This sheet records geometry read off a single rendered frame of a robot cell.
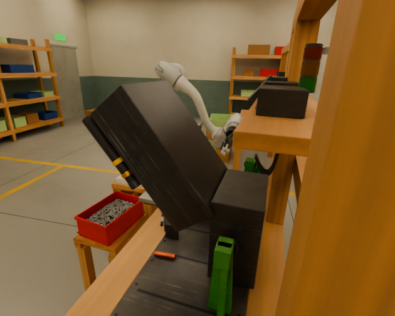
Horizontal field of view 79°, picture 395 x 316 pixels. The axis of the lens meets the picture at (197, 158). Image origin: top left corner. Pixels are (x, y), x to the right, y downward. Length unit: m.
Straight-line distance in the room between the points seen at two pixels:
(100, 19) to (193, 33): 3.21
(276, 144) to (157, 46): 8.34
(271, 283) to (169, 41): 8.09
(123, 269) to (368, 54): 1.03
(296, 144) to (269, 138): 0.05
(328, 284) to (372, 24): 0.22
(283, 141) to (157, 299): 0.71
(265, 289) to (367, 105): 0.92
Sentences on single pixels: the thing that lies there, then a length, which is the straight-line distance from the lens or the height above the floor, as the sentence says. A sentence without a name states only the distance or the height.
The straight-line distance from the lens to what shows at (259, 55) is 7.55.
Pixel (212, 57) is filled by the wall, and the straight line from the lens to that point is 8.26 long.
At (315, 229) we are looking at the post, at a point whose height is 1.53.
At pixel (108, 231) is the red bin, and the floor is 0.88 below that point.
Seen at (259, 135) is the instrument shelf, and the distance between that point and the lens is 0.52.
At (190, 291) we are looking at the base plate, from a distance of 1.00.
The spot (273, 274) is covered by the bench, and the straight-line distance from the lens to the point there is 1.13.
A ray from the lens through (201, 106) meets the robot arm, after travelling 1.63.
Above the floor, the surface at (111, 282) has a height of 0.90.
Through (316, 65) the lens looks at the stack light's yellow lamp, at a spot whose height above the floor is 1.68.
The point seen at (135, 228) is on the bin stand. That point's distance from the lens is 1.46.
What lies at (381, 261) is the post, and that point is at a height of 1.51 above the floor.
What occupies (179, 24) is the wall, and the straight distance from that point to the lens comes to 8.58.
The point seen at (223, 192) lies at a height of 1.24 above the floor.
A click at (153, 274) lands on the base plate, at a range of 1.06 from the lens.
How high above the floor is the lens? 1.67
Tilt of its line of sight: 21 degrees down
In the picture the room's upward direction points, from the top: 2 degrees clockwise
